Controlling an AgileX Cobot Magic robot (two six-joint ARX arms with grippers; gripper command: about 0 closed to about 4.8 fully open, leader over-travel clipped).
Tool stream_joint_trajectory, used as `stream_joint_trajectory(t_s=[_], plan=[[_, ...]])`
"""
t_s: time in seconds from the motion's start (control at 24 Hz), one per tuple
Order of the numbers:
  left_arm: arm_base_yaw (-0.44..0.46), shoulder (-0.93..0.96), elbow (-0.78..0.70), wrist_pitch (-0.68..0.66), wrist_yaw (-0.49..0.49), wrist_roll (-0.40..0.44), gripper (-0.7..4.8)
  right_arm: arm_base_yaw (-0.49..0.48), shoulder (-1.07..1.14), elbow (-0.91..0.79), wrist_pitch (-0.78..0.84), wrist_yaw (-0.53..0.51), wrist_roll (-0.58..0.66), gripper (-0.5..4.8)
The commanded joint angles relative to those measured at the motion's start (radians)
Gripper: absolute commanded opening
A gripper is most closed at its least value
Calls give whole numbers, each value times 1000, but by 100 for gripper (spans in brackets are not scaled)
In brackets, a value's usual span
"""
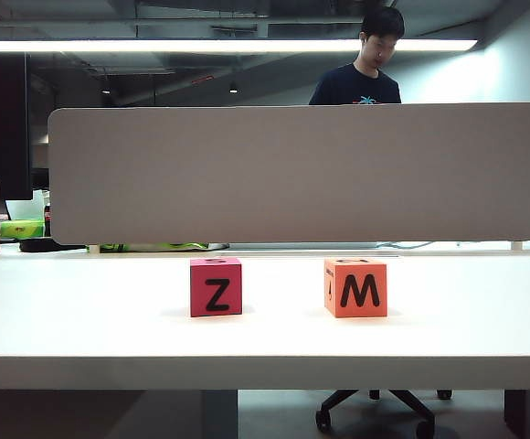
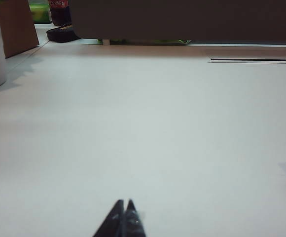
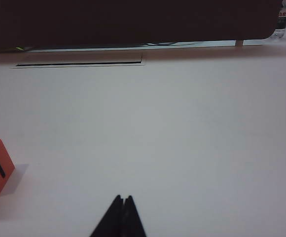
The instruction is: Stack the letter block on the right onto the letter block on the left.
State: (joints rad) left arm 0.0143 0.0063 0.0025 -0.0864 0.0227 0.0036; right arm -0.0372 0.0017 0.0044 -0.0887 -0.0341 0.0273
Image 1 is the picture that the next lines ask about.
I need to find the orange letter M block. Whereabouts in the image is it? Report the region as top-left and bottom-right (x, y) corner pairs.
(323, 257), (388, 319)

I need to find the pink letter Z block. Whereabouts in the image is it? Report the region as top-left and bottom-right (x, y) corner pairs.
(189, 257), (244, 318)

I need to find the grey desk divider panel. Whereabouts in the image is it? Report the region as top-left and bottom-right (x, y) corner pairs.
(47, 101), (530, 246)

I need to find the green packet behind divider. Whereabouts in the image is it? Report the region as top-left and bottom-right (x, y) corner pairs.
(99, 241), (223, 253)

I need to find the person in dark t-shirt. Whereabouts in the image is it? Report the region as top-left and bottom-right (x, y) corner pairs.
(308, 5), (406, 106)

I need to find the black office chair base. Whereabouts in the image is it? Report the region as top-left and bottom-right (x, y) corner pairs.
(314, 389), (453, 439)

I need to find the white plastic bag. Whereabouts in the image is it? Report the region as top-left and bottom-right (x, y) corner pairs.
(4, 189), (51, 223)

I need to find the green tissue box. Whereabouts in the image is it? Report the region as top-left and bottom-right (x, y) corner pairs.
(0, 219), (47, 241)

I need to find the dark monitor screen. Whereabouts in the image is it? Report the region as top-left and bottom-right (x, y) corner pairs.
(0, 51), (34, 201)

